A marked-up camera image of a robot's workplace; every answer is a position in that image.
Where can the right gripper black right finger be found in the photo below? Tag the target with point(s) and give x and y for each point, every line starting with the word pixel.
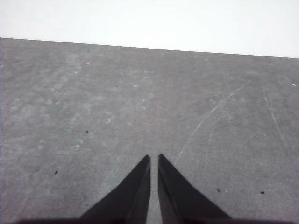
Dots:
pixel 177 198

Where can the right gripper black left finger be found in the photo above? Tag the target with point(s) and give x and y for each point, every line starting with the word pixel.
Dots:
pixel 130 198

